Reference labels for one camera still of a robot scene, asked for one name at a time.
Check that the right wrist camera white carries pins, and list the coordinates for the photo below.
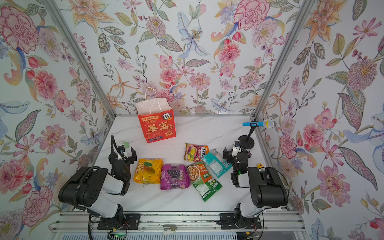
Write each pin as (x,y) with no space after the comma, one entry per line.
(237,145)

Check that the yellow snack packet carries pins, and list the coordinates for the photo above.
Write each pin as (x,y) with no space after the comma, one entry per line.
(148,171)

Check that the purple snack packet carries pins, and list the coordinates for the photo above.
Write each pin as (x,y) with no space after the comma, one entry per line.
(174,177)

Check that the red paper gift bag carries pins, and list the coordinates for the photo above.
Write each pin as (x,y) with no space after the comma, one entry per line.
(157,119)

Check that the orange candy snack packet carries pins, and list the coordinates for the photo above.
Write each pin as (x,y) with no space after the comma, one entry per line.
(195,153)

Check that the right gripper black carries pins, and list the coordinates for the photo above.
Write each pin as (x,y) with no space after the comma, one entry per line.
(235,157)

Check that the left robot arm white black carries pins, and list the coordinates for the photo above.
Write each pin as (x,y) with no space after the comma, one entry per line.
(84,190)

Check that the teal snack packet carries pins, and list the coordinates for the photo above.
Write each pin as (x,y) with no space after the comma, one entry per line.
(215,161)

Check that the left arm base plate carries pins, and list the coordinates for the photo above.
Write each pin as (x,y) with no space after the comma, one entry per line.
(126,222)

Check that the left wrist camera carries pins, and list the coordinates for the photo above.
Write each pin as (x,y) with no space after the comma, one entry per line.
(121,149)

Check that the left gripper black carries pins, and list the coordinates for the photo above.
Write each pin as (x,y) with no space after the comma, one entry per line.
(122,160)

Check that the orange green noodle packet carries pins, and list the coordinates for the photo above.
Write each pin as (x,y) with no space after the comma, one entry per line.
(198,173)

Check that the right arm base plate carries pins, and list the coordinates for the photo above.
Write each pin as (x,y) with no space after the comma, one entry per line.
(231,221)

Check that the green snack packet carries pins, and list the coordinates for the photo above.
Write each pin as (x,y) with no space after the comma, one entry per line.
(207,189)

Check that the aluminium mounting rail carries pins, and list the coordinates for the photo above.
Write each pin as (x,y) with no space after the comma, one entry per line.
(271,221)

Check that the small green toy piece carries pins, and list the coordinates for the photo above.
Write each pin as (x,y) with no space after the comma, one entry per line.
(126,144)

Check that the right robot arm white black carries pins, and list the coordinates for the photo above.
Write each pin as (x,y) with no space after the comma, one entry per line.
(267,190)

